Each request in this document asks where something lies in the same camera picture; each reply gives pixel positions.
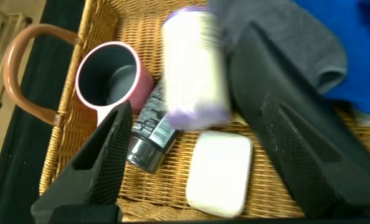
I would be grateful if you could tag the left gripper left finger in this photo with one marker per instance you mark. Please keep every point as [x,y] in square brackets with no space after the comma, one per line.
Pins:
[104,168]

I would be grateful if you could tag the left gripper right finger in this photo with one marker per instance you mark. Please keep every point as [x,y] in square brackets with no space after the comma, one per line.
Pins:
[309,168]

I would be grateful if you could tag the purple garbage bag roll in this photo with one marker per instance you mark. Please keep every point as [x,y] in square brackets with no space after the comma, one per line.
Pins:
[194,71]

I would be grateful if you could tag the black cosmetic tube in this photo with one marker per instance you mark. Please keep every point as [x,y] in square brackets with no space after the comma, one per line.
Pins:
[155,130]

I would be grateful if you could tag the black table cloth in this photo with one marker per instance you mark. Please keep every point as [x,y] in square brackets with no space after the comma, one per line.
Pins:
[17,155]

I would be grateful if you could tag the white soap bar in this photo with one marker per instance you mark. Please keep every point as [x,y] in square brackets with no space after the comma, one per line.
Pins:
[219,174]

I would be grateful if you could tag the pink mug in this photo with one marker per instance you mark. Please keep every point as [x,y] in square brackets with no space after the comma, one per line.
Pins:
[110,74]

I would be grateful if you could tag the black glasses case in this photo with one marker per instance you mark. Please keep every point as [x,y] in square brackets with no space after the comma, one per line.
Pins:
[253,77]

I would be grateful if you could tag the blue cloth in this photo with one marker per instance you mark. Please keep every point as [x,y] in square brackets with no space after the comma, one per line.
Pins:
[365,46]

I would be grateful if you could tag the grey cloth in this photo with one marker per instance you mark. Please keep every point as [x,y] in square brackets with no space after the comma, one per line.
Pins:
[281,31]

